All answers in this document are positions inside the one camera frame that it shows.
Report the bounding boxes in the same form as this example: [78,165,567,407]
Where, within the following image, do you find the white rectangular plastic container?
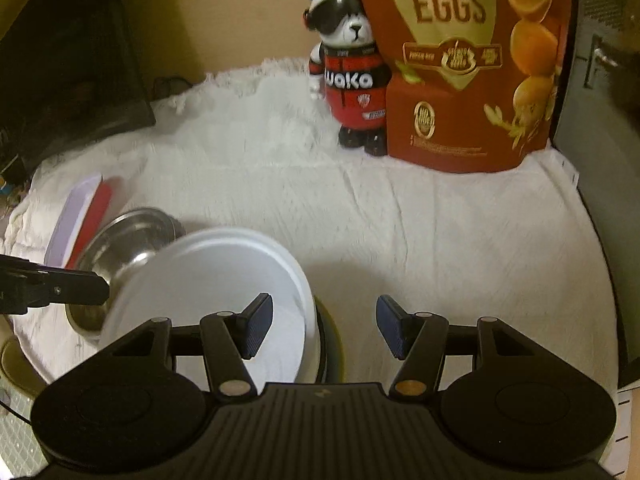
[43,174,103,268]

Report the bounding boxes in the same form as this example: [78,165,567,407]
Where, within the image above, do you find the white bowl blue outside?
[314,296,345,384]

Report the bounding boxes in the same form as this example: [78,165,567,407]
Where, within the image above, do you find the steel bowl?
[65,207,186,347]

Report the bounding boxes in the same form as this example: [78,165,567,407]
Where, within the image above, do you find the red plastic container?
[65,177,119,270]

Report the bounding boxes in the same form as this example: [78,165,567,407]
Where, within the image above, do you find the white textured cloth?
[1,60,618,391]

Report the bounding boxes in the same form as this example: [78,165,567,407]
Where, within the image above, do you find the black monitor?
[1,0,155,171]

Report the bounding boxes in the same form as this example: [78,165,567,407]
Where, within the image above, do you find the grey computer case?
[553,0,639,389]

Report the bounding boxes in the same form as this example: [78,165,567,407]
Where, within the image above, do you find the red quail eggs bag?
[363,0,572,174]

